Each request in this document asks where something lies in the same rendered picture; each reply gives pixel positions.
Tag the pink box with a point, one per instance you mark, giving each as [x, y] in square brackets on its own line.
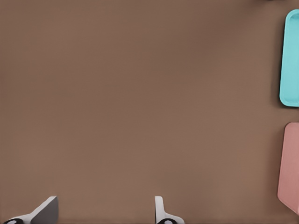
[290, 168]

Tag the pale blue-green tray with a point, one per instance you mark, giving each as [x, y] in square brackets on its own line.
[292, 60]

